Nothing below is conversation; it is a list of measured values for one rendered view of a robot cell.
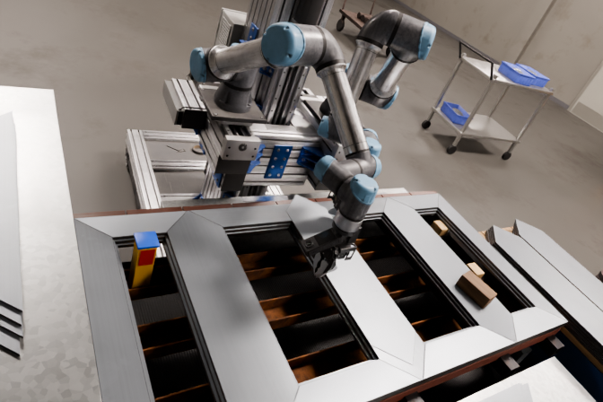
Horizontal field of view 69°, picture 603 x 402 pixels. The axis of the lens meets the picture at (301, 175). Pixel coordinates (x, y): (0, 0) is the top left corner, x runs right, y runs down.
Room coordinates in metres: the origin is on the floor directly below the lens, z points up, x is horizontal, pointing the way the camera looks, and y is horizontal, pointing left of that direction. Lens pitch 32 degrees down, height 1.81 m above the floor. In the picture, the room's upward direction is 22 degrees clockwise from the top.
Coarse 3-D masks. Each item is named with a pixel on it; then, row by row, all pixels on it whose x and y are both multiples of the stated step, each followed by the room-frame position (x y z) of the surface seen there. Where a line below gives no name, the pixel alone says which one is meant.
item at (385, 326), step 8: (392, 312) 1.02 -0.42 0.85; (400, 312) 1.03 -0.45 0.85; (360, 320) 0.94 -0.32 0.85; (368, 320) 0.95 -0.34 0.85; (376, 320) 0.96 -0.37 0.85; (384, 320) 0.98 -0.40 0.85; (392, 320) 0.99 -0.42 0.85; (400, 320) 1.00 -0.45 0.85; (368, 328) 0.92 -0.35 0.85; (376, 328) 0.93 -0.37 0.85; (384, 328) 0.94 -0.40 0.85; (392, 328) 0.96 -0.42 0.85; (400, 328) 0.97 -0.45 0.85; (408, 328) 0.98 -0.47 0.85; (368, 336) 0.89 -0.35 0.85; (376, 336) 0.90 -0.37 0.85; (384, 336) 0.91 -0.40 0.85; (392, 336) 0.93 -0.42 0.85
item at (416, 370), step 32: (256, 224) 1.17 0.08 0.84; (288, 224) 1.25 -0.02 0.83; (384, 224) 1.51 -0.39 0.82; (448, 224) 1.69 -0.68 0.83; (416, 256) 1.36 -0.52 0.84; (480, 256) 1.54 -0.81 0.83; (448, 288) 1.24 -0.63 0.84; (512, 288) 1.40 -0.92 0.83; (192, 320) 0.74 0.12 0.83; (352, 320) 0.94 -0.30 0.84; (384, 352) 0.86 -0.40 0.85; (416, 352) 0.91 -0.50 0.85; (416, 384) 0.82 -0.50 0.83
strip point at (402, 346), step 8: (400, 336) 0.94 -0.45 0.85; (408, 336) 0.95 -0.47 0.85; (376, 344) 0.88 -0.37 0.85; (384, 344) 0.89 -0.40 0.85; (392, 344) 0.90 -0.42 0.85; (400, 344) 0.91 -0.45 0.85; (408, 344) 0.92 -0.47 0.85; (392, 352) 0.87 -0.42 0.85; (400, 352) 0.88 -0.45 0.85; (408, 352) 0.90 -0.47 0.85; (408, 360) 0.87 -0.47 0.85
